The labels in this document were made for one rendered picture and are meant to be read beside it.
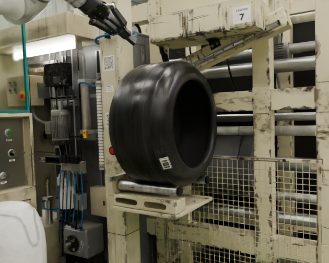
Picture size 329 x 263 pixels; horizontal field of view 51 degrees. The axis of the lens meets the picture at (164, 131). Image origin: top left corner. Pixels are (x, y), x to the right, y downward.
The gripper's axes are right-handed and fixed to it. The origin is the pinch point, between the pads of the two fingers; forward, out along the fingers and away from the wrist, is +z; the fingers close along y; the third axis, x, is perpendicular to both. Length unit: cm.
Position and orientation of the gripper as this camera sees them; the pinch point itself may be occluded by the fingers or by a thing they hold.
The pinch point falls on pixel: (128, 36)
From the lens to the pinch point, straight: 129.6
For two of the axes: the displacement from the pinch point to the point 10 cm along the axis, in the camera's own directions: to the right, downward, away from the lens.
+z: 6.5, 4.3, 6.3
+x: 0.9, -8.6, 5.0
